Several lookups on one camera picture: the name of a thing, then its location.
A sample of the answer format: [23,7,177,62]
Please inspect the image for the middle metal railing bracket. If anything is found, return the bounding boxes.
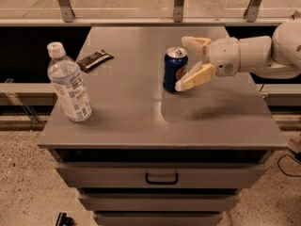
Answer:
[173,0,184,23]

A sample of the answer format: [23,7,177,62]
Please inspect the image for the grey drawer cabinet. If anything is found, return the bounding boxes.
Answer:
[39,26,286,226]

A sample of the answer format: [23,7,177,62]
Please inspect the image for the black drawer handle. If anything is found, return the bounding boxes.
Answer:
[145,173,179,186]

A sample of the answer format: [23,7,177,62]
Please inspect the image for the black floor cable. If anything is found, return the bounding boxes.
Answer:
[277,147,301,178]

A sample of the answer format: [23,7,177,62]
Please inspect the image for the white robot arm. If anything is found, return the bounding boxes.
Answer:
[175,20,301,92]

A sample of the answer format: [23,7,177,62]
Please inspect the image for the black object on floor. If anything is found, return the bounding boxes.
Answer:
[55,212,74,226]

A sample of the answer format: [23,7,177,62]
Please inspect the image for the blue pepsi can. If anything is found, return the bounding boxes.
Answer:
[163,47,188,92]

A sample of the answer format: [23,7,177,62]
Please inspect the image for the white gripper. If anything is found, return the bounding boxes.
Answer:
[175,36,240,92]

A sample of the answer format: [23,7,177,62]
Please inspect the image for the dark snack bar wrapper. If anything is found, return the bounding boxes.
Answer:
[77,50,114,73]

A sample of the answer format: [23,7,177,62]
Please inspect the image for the left metal railing bracket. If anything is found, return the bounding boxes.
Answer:
[57,0,75,23]

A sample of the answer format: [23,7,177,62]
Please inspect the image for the clear plastic water bottle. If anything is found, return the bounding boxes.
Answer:
[47,41,92,122]

